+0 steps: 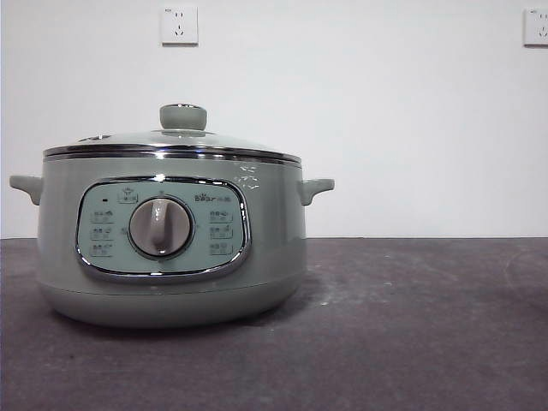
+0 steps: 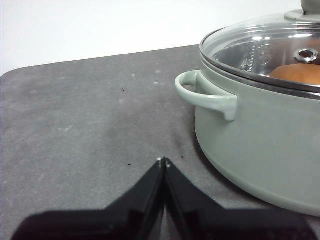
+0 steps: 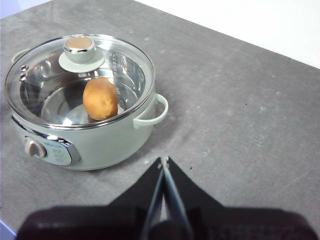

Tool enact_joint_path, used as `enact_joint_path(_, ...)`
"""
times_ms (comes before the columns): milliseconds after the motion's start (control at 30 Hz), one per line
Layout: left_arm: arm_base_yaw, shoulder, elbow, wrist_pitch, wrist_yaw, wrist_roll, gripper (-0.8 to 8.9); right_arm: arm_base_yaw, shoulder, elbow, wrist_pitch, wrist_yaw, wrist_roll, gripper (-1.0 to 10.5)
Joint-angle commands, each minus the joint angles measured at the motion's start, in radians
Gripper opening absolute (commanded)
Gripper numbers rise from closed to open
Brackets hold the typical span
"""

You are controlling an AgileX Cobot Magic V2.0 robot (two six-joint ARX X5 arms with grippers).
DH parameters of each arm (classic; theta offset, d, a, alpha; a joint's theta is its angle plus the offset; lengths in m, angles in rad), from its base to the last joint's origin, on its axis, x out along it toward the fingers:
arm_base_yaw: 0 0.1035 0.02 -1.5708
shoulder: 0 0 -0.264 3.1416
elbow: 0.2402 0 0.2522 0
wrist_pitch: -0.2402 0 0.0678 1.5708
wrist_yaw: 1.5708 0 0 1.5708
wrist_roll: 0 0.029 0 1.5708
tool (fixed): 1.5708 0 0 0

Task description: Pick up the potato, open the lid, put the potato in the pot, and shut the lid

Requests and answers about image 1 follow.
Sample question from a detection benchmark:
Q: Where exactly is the pale green electric cooking pot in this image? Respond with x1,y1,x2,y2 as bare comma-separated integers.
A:
9,150,337,331

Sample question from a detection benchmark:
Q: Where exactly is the glass lid with green knob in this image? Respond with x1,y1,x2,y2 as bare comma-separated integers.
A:
42,102,301,166

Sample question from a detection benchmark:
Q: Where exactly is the white wall socket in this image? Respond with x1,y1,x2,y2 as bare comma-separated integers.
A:
161,4,200,47
522,8,548,48

